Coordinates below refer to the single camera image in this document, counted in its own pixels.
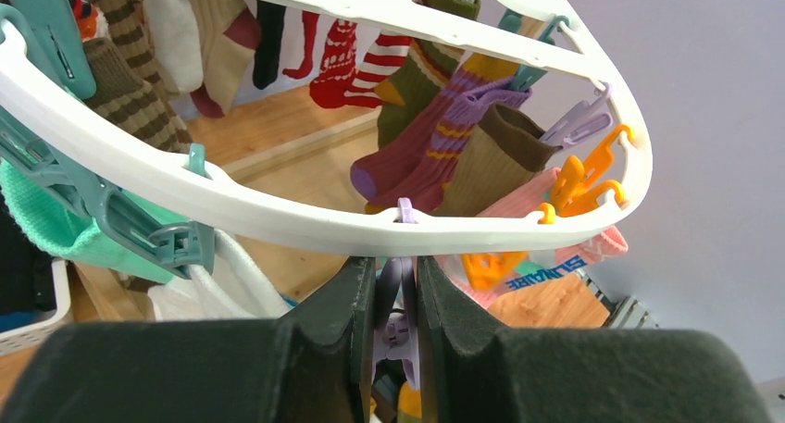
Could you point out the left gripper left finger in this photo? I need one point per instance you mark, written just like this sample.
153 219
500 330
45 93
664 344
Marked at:
311 365

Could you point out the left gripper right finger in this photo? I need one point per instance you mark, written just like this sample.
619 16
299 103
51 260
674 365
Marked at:
474 368

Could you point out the lilac clothespin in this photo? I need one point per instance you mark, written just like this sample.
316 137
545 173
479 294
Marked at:
395 317

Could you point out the white sock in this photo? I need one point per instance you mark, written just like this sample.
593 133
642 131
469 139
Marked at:
236 288

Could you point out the mint green sock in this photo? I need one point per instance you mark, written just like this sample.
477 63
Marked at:
57 231

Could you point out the white oval sock hanger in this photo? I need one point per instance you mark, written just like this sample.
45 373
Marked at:
216 200

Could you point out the teal clothespin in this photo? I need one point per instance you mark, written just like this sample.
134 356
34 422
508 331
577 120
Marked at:
172 247

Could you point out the maroon purple striped sock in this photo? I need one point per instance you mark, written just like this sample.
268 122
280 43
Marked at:
422 159

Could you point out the orange clothespin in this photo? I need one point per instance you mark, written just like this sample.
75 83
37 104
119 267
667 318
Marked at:
577 188

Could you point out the tan brown cuffed sock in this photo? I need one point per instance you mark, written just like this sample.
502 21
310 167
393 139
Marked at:
505 151

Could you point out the red patterned sock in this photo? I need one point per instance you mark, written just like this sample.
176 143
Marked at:
346 80

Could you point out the white laundry basket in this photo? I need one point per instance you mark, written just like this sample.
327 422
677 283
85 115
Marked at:
43 323

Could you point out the argyle brown sock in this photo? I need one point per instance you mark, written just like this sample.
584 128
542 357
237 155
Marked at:
130 92

